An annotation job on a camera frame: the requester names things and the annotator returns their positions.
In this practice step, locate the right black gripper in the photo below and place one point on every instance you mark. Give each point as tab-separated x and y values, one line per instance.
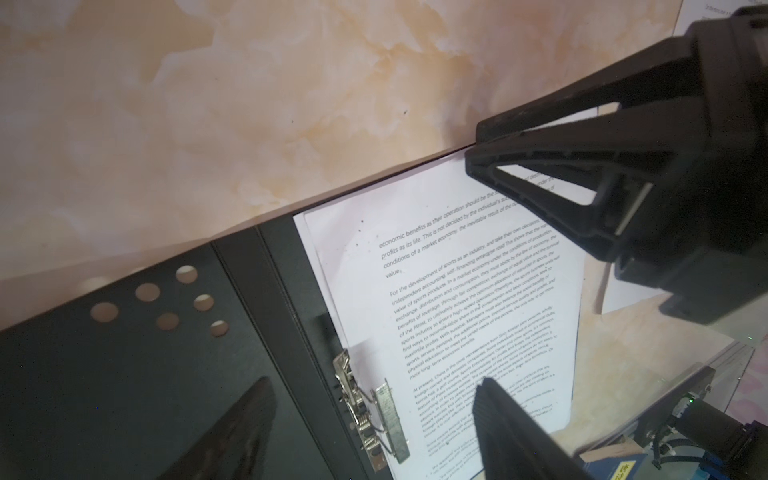
658	161

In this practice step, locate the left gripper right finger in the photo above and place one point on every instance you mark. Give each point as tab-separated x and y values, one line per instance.
512	445

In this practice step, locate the metal folder clip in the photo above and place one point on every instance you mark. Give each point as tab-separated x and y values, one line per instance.
375	418

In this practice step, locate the blue book yellow label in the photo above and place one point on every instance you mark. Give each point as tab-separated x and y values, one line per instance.
613	462

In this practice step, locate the white black file folder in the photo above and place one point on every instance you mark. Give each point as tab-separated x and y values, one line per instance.
121	382

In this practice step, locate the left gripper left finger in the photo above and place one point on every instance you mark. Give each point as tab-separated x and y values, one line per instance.
235	446

